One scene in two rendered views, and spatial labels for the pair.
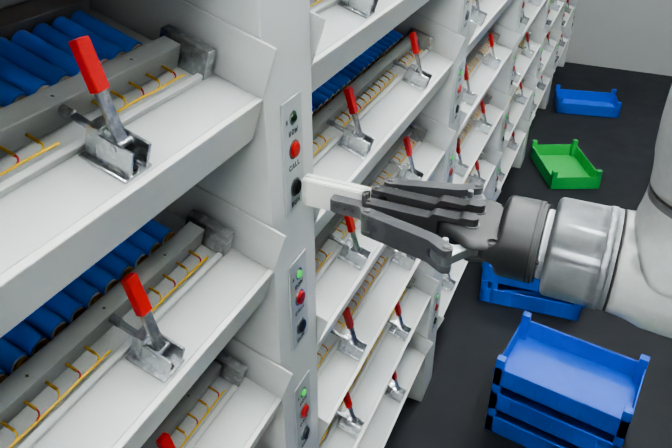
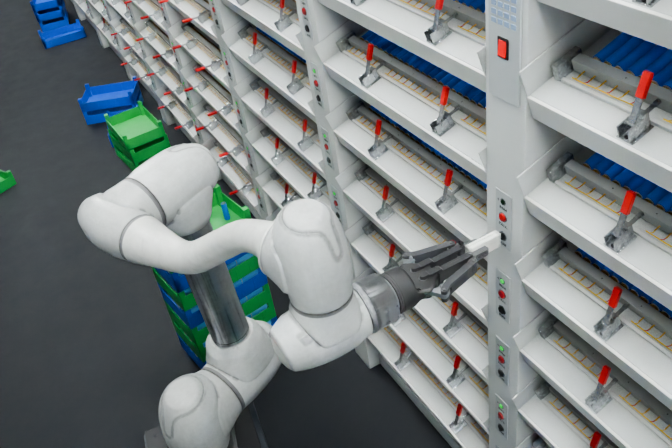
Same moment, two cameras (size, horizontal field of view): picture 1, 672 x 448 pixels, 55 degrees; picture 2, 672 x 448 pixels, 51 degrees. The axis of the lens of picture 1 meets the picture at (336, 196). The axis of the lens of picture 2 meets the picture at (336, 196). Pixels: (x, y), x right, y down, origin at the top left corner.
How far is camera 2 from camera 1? 1.43 m
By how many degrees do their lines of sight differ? 99
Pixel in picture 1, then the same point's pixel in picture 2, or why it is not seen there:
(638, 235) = not seen: hidden behind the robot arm
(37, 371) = (441, 166)
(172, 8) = not seen: hidden behind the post
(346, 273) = (582, 390)
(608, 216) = (361, 285)
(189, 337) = (455, 216)
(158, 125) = (464, 137)
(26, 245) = (409, 114)
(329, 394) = (551, 429)
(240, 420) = (480, 299)
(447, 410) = not seen: outside the picture
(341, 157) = (593, 314)
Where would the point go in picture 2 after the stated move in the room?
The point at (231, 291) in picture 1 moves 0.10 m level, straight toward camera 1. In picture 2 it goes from (476, 233) to (428, 224)
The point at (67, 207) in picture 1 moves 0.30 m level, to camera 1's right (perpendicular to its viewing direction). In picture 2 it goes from (423, 120) to (335, 201)
